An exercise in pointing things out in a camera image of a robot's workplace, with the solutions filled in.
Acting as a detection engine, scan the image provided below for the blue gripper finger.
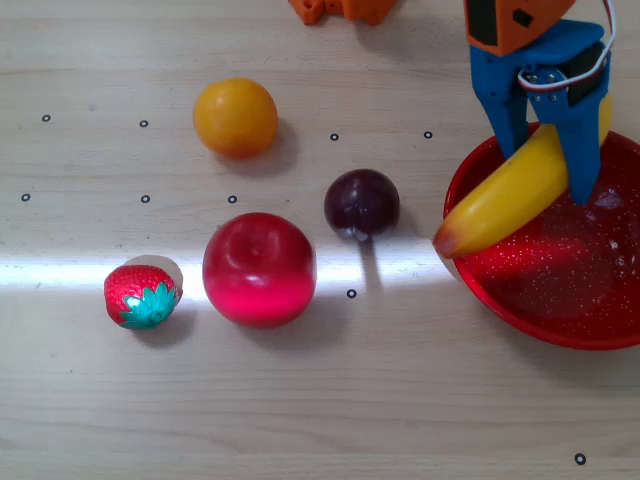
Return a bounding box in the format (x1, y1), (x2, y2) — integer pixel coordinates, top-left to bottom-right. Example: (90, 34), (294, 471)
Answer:
(478, 92), (530, 161)
(528, 87), (610, 206)

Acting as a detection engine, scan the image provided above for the blue gripper body black motor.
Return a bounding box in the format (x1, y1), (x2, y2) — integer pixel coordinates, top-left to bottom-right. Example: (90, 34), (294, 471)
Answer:
(468, 18), (613, 109)

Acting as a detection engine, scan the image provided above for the yellow plastic banana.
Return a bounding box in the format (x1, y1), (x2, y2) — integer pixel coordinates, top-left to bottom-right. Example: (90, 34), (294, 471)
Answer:
(432, 92), (614, 260)

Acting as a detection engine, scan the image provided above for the orange robot arm base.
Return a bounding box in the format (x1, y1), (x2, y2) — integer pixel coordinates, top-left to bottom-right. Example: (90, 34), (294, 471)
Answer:
(288, 0), (397, 27)

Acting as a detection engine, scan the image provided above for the red speckled bowl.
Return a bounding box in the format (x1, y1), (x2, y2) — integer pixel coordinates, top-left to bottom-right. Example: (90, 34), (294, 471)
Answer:
(443, 120), (640, 352)

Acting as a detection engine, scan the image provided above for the dark purple plastic plum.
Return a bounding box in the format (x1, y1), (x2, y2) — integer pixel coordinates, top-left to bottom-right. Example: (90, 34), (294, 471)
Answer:
(323, 168), (401, 245)

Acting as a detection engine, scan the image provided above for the orange plastic fruit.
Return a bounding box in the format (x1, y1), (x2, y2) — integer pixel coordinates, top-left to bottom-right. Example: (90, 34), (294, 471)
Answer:
(192, 77), (279, 161)

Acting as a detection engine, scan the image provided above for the red plastic apple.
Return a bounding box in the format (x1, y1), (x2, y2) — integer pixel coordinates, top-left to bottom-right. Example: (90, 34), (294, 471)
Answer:
(201, 212), (318, 330)

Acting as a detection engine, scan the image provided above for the red plastic strawberry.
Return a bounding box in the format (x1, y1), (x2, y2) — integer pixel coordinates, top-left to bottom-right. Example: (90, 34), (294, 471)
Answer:
(103, 264), (183, 332)

